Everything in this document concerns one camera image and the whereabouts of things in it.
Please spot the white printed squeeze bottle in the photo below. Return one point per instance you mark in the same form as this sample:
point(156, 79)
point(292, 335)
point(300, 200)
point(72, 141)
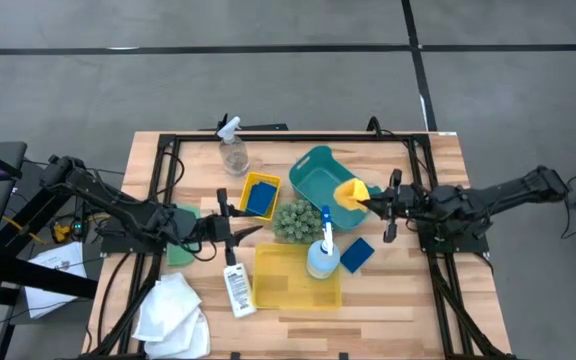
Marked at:
point(239, 290)

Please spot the black box with green LED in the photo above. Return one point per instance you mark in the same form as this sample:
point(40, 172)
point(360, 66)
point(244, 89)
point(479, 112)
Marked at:
point(77, 229)

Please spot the teal plastic basket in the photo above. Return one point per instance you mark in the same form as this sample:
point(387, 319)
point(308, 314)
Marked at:
point(313, 180)

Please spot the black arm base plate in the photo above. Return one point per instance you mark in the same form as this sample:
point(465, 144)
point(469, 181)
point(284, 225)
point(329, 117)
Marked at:
point(468, 245)
point(118, 245)

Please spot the blue kitchen sponge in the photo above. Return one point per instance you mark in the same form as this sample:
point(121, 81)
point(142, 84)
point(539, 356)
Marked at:
point(262, 200)
point(357, 255)
point(255, 185)

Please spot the spray bottle with blue nozzle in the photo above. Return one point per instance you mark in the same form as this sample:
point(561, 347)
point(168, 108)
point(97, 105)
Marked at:
point(323, 260)

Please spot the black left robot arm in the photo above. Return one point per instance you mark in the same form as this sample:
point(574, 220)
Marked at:
point(118, 210)

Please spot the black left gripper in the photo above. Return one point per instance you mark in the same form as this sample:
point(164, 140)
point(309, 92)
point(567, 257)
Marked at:
point(215, 230)

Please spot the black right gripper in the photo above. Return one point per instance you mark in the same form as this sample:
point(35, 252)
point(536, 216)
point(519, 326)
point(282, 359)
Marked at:
point(408, 202)

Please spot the green cloth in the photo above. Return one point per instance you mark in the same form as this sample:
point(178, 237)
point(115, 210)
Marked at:
point(182, 255)

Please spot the clear spray bottle white trigger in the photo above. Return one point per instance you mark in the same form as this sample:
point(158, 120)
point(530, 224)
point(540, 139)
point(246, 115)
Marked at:
point(234, 155)

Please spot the white label sticker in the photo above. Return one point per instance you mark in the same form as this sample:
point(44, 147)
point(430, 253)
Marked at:
point(447, 133)

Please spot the artificial green succulent plant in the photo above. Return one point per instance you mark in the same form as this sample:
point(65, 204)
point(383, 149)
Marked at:
point(296, 222)

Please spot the yellow cloth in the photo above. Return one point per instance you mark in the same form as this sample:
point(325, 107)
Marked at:
point(350, 194)

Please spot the large yellow translucent tray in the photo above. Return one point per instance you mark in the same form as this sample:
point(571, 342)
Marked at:
point(288, 290)

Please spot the white paper sheets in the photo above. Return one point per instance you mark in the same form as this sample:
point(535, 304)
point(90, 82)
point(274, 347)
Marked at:
point(55, 265)

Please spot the small yellow plastic bin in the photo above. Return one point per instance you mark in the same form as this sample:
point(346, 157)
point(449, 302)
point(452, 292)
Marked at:
point(263, 176)

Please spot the yellow plug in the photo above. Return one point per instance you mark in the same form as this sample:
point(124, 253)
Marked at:
point(60, 232)

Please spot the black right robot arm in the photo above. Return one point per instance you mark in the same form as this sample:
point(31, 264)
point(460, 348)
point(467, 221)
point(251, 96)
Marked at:
point(493, 197)

